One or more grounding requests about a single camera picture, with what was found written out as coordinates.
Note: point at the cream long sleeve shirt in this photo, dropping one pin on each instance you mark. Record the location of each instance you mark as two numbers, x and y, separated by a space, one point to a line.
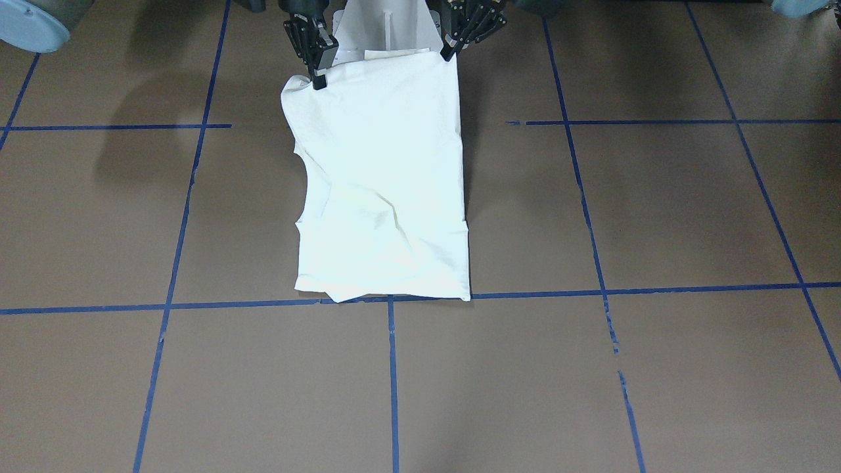
382 147

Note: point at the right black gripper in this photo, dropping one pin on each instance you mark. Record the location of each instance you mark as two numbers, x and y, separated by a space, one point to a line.
306 34

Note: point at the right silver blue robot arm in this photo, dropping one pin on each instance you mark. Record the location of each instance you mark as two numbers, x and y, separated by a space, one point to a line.
161 30

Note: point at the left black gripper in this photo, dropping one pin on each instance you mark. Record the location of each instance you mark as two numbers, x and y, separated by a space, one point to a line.
470 21

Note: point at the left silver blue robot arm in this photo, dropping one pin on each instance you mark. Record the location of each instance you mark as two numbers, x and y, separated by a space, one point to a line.
789 9

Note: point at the white pedestal column base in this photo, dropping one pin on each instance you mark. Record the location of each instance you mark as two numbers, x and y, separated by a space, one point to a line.
370 29

